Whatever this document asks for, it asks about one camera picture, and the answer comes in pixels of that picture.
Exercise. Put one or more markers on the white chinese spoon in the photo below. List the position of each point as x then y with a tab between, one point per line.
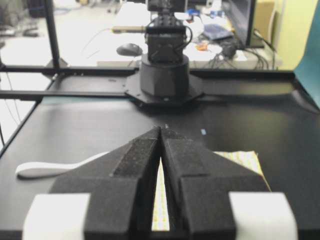
33	170

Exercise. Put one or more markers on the teal backdrop board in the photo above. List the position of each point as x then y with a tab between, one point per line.
307	71

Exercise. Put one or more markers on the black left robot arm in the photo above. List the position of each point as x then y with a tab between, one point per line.
164	77

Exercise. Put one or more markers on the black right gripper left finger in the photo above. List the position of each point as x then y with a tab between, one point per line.
109	198

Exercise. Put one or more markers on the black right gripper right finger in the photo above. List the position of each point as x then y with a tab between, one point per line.
218	199

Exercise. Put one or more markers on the yellow striped cloth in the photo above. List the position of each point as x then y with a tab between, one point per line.
160	216

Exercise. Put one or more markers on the black metal frame post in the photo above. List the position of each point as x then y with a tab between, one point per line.
52	34

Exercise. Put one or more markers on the black computer mouse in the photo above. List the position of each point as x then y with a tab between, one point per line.
129	50

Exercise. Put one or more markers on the black computer monitor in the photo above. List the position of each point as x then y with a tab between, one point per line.
241	14

